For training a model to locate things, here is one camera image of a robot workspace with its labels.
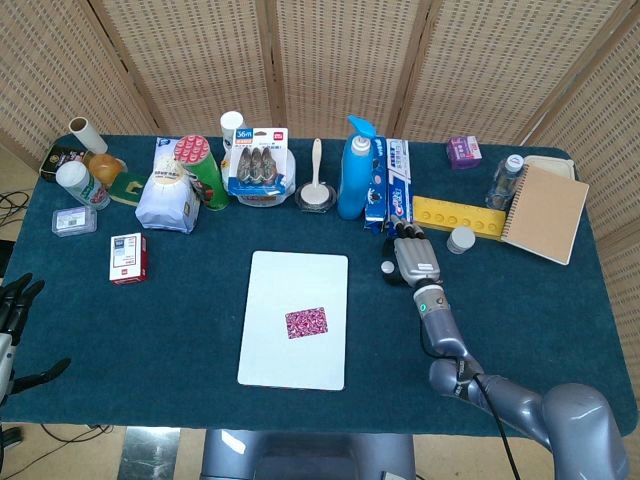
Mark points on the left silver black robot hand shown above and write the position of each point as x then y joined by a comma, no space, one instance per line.
6,350

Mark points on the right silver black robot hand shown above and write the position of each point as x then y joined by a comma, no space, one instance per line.
417,260

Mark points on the pink patterned card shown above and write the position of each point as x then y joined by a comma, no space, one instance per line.
306,323

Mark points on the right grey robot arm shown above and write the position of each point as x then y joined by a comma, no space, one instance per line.
445,335

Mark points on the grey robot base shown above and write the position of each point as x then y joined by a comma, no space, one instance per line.
310,455

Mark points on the white rectangular board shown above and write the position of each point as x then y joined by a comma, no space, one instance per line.
295,365

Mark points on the white jar grey lid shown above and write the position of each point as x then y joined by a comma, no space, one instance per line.
461,240

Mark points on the yellow block with holes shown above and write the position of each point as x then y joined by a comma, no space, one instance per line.
440,215

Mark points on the Crest toothpaste box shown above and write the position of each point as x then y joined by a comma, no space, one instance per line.
397,195

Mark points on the blue Oreo box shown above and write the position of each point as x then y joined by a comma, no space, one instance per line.
374,200

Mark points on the blue plastic bottle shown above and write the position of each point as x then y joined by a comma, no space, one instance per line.
352,185

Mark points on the clear water bottle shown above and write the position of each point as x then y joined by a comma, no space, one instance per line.
502,185

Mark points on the purple small box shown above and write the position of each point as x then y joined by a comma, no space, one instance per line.
465,152

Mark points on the kraft spiral notebook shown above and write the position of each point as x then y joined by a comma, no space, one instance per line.
545,215

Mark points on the clear box purple label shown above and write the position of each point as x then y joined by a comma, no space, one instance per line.
75,221

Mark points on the red white card box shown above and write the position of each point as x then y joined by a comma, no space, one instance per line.
127,257

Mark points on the beige lunch container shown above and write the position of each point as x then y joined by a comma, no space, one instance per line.
555,165

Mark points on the teal table cloth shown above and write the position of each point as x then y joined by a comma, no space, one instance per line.
175,340

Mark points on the metal table leg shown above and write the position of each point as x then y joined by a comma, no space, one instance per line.
150,455

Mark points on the white pill bottle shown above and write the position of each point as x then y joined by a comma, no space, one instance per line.
80,185

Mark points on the binder clips package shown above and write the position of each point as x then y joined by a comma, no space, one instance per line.
257,165

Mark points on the black tin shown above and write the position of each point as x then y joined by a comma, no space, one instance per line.
55,160

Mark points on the green yellow sponge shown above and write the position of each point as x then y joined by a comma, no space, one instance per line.
125,190

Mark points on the orange translucent bottle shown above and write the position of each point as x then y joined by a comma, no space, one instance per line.
105,167

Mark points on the white paper bag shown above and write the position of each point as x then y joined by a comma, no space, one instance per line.
165,200

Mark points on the woven folding screen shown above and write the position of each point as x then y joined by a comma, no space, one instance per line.
325,60

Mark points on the green Pringles can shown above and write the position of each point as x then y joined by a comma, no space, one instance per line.
210,180

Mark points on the cardboard tube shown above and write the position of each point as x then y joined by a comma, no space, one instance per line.
87,135

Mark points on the white paper cup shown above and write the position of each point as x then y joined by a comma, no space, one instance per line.
231,122

